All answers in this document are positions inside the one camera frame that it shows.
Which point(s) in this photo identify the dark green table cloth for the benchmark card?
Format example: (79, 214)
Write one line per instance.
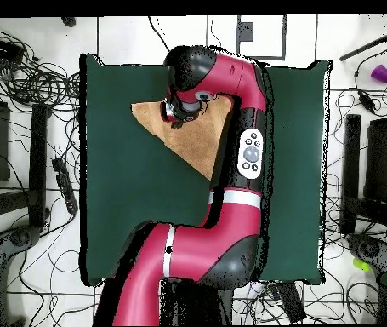
(128, 187)

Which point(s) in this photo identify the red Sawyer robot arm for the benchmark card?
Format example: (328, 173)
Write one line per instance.
(213, 245)

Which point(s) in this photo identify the black power strip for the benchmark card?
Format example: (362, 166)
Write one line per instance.
(64, 185)

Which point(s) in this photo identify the dark grey stand foot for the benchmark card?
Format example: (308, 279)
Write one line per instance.
(373, 250)
(19, 236)

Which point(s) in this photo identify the dark grey square patch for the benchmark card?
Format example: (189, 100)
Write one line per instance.
(246, 31)

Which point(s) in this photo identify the black power adapter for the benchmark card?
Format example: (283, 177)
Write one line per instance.
(366, 101)

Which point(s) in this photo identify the dark rounded object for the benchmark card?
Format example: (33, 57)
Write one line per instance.
(69, 21)

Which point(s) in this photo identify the black upright bar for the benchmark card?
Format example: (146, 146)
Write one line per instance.
(352, 163)
(38, 163)

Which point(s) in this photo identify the orange terry towel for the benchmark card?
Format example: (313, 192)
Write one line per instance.
(193, 139)

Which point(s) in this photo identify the black tripod pole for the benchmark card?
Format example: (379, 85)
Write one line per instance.
(366, 46)

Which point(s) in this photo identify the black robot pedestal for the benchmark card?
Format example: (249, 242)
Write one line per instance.
(196, 303)

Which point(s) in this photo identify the purple cup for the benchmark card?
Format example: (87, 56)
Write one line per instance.
(381, 73)

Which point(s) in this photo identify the black rectangular block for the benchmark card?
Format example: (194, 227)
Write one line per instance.
(291, 301)

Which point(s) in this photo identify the yellow-green small object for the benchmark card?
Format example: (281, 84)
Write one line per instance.
(361, 264)

